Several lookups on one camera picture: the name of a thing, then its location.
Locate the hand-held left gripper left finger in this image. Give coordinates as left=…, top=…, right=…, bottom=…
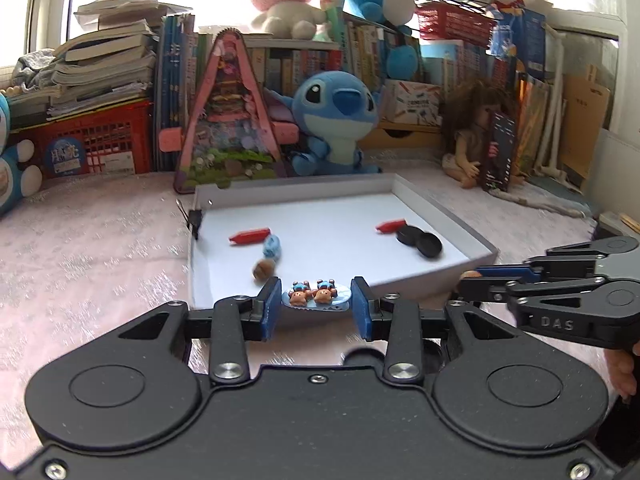
left=117, top=276, right=283, bottom=386

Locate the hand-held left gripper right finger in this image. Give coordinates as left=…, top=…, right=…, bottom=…
left=350, top=276, right=516, bottom=386

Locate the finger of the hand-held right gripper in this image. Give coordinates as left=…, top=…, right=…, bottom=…
left=457, top=276, right=621, bottom=309
left=475, top=239, right=608, bottom=284

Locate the blue hair clip with bears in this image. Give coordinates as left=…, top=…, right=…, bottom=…
left=281, top=278, right=352, bottom=313

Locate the black bottle cap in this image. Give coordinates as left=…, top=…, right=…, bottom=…
left=416, top=232, right=443, bottom=259
left=396, top=226, right=425, bottom=248

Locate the white cardboard box tray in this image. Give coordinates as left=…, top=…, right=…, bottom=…
left=187, top=172, right=501, bottom=311

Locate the person's right hand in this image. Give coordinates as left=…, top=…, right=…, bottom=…
left=603, top=345, right=640, bottom=403

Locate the black binder clip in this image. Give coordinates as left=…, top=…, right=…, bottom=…
left=175, top=197, right=203, bottom=241

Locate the black smartphone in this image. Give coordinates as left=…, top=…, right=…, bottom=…
left=480, top=111, right=518, bottom=193

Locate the brown-haired doll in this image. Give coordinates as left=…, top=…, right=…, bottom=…
left=440, top=80, right=521, bottom=191

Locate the pink triangular diorama house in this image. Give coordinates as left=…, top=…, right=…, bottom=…
left=157, top=27, right=301, bottom=196

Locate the brown cardboard sheet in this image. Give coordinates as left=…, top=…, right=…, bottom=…
left=557, top=65, right=613, bottom=181

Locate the wooden drawer box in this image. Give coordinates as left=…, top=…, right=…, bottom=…
left=357, top=120, right=443, bottom=150

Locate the blue alien plush toy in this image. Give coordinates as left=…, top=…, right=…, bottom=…
left=265, top=70, right=383, bottom=177

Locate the white printed cardboard box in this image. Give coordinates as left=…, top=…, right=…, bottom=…
left=382, top=79, right=443, bottom=126

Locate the red plastic crate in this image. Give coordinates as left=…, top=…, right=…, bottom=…
left=10, top=100, right=153, bottom=178

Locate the row of shelved books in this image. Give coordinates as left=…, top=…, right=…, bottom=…
left=195, top=7, right=501, bottom=93

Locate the blue paper bag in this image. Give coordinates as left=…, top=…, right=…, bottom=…
left=487, top=0, right=548, bottom=78

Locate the row of thin blue books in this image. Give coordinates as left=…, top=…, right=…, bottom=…
left=152, top=14, right=198, bottom=173

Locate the blue robot cat plush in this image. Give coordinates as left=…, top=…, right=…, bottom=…
left=0, top=92, right=43, bottom=216

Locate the stack of worn books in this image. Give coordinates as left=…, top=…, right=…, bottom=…
left=47, top=0, right=193, bottom=121

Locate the grey crumpled cloth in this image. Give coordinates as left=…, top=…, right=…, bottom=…
left=11, top=49, right=63, bottom=92

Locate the white charging cable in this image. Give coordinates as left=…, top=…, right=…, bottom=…
left=492, top=187, right=591, bottom=219

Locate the red wire basket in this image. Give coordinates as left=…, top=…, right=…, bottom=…
left=415, top=0, right=498, bottom=41

